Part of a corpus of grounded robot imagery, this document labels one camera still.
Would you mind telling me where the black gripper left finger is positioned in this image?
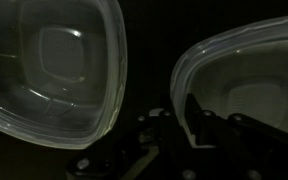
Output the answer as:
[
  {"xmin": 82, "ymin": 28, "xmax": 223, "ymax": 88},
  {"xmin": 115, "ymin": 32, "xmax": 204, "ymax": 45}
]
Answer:
[{"xmin": 66, "ymin": 108, "xmax": 179, "ymax": 180}]

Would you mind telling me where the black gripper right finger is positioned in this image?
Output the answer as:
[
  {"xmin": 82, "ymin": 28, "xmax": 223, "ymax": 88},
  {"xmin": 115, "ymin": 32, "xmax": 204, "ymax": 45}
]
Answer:
[{"xmin": 184, "ymin": 94, "xmax": 288, "ymax": 180}]

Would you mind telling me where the clear plastic lunchbox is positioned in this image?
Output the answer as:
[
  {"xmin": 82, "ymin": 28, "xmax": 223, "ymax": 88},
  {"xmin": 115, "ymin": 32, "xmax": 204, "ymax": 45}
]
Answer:
[
  {"xmin": 0, "ymin": 0, "xmax": 127, "ymax": 149},
  {"xmin": 170, "ymin": 16, "xmax": 288, "ymax": 148}
]

